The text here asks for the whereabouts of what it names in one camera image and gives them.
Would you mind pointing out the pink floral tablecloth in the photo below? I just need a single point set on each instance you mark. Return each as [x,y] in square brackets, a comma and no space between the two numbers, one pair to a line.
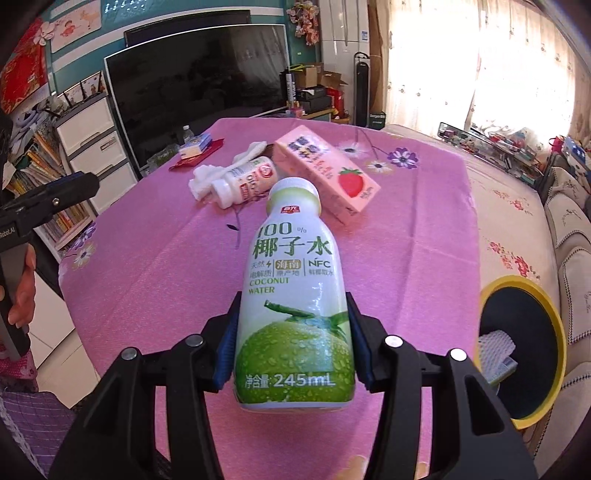
[161,277]

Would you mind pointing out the red wall hanging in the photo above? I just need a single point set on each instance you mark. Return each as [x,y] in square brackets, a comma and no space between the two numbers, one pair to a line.
[23,78]

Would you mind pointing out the small photo frame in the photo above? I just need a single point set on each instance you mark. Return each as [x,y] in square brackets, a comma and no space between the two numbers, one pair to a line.
[73,97]
[92,84]

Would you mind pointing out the white green drink bottle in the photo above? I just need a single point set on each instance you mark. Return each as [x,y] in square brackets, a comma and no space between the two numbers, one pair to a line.
[291,277]

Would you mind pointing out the plastic bag of greens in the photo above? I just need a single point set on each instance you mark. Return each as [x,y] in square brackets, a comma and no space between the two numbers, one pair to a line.
[161,157]

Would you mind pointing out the small white yogurt bottle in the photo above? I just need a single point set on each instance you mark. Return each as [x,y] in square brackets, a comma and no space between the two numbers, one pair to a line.
[249,180]

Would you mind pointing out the person's left hand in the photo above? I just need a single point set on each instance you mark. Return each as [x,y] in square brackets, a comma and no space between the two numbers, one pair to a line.
[27,277]

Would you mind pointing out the person's plaid clothing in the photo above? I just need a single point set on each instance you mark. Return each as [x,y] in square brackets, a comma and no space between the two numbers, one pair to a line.
[32,438]

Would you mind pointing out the black white tube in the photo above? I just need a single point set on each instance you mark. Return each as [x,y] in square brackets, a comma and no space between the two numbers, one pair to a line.
[291,92]

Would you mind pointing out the red box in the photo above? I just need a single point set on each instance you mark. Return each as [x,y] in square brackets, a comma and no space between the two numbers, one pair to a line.
[337,101]

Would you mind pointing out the clear water bottle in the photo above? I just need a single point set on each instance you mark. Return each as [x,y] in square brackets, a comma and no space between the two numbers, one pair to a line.
[187,134]

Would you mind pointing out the cream sheer curtains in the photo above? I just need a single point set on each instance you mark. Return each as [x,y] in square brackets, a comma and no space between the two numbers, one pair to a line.
[461,69]

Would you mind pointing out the red flat packet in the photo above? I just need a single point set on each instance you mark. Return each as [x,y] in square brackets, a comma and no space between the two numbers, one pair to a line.
[184,162]

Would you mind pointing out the large black television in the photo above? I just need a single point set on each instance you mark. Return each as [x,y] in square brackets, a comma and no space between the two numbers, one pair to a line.
[194,92]

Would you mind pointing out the beige sofa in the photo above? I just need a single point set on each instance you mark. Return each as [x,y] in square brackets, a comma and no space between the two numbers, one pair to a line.
[572,240]

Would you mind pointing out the black yellow-rimmed waste bin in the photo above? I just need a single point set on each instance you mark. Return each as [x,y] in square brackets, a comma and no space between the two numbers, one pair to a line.
[531,323]

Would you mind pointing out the white tissue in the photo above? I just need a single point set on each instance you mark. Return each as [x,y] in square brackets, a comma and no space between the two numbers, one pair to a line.
[205,177]

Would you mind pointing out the cartoon wall poster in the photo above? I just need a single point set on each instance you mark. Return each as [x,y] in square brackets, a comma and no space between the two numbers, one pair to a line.
[76,25]

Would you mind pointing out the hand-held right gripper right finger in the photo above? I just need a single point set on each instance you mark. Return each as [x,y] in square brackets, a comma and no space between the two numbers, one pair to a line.
[362,355]

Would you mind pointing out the cream floral floor mat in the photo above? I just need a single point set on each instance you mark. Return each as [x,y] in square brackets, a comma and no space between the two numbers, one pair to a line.
[508,221]

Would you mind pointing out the cluttered glass coffee table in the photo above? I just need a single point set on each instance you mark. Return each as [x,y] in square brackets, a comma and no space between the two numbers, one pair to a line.
[498,143]

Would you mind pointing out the white foam net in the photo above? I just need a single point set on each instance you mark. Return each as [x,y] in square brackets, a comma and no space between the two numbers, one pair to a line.
[496,355]

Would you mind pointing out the blue tissue pack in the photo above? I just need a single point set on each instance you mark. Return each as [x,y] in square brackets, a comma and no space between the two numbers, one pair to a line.
[194,145]

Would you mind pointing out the white standing air conditioner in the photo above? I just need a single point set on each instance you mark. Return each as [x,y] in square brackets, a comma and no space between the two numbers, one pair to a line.
[344,69]

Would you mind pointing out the pink paper flower decoration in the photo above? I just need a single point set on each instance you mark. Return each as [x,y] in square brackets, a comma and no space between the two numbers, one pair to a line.
[47,33]

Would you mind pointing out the bookshelf with books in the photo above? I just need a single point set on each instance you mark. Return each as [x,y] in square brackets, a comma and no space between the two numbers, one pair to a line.
[41,157]

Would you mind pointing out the hanging flower decoration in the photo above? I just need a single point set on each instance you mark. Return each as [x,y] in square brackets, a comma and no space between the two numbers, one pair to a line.
[304,21]

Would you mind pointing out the pink strawberry milk carton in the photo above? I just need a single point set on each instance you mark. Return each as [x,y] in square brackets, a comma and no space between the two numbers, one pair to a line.
[323,161]

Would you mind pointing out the white plastic drawer unit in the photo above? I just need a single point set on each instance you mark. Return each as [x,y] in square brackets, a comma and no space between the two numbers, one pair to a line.
[97,152]

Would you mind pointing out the black tower fan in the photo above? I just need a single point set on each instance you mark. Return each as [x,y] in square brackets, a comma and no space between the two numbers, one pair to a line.
[369,92]

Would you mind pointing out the black appliance box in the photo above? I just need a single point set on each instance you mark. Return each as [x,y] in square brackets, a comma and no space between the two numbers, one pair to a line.
[378,119]

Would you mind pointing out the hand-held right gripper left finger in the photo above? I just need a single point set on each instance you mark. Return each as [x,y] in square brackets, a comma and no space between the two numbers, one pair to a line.
[226,355]

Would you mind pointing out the person's left forearm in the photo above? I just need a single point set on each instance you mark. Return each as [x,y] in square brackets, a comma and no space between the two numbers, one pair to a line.
[18,371]

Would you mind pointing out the open cardboard box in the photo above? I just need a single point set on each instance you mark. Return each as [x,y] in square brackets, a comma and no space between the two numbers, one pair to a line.
[318,76]

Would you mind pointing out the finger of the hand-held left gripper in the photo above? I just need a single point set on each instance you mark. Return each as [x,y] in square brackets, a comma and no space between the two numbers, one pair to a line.
[60,189]

